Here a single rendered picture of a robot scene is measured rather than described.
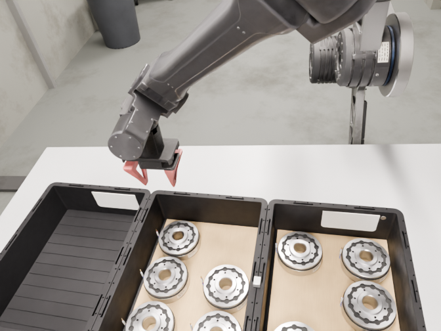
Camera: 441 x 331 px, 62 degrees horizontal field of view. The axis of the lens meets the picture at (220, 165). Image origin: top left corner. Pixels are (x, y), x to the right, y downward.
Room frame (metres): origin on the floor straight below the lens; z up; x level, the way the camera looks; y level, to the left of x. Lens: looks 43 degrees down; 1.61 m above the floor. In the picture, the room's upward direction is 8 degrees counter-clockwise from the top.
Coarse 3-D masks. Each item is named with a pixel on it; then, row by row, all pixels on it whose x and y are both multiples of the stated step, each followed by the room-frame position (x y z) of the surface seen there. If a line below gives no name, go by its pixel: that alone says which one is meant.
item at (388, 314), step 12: (348, 288) 0.36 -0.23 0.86; (360, 288) 0.35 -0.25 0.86; (372, 288) 0.35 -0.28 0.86; (384, 288) 0.35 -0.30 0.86; (348, 300) 0.33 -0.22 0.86; (384, 300) 0.32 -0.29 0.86; (348, 312) 0.31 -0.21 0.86; (360, 312) 0.31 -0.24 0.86; (384, 312) 0.30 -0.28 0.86; (360, 324) 0.28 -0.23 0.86; (372, 324) 0.28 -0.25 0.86; (384, 324) 0.28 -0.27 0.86
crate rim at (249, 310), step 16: (160, 192) 0.65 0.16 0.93; (176, 192) 0.64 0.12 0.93; (192, 192) 0.63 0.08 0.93; (144, 208) 0.60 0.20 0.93; (256, 240) 0.46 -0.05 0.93; (128, 256) 0.47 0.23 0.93; (256, 256) 0.42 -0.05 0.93; (256, 272) 0.40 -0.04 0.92; (112, 288) 0.40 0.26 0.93; (256, 288) 0.35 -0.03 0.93; (96, 320) 0.33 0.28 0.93
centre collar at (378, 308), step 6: (360, 294) 0.34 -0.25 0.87; (366, 294) 0.34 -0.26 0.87; (372, 294) 0.34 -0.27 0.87; (360, 300) 0.33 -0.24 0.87; (378, 300) 0.32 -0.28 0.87; (360, 306) 0.32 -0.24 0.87; (378, 306) 0.31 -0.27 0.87; (366, 312) 0.30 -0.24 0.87; (372, 312) 0.30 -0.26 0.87; (378, 312) 0.30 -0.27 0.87
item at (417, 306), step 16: (272, 208) 0.55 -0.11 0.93; (320, 208) 0.53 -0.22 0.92; (336, 208) 0.52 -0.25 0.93; (352, 208) 0.51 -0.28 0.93; (368, 208) 0.51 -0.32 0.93; (384, 208) 0.50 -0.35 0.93; (400, 224) 0.45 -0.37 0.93; (400, 240) 0.41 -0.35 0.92; (416, 288) 0.31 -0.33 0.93; (256, 304) 0.32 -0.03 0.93; (416, 304) 0.28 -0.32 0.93; (256, 320) 0.29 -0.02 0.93; (416, 320) 0.25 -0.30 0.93
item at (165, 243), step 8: (176, 224) 0.60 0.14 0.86; (184, 224) 0.59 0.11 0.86; (192, 224) 0.59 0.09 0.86; (160, 232) 0.58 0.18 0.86; (168, 232) 0.57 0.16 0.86; (192, 232) 0.56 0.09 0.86; (160, 240) 0.55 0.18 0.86; (168, 240) 0.55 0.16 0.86; (192, 240) 0.54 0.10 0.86; (168, 248) 0.53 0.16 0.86; (176, 248) 0.52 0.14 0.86; (184, 248) 0.52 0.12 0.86; (192, 248) 0.52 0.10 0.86
